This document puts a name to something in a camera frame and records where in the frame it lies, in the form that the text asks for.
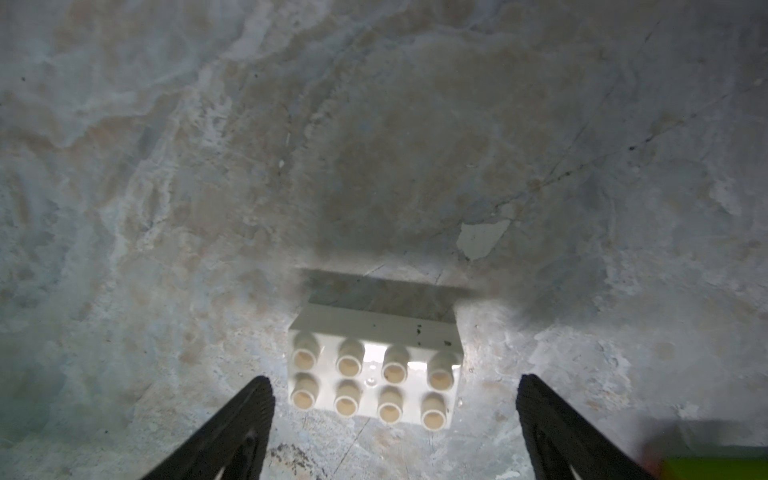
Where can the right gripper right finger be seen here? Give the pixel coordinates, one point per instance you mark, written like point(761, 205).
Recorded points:
point(561, 443)

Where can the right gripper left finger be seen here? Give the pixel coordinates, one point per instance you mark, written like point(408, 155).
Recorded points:
point(232, 444)

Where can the lime green long lego brick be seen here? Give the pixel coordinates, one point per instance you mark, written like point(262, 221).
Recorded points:
point(702, 468)

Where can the white lego brick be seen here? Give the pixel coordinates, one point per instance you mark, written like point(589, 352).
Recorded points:
point(390, 368)

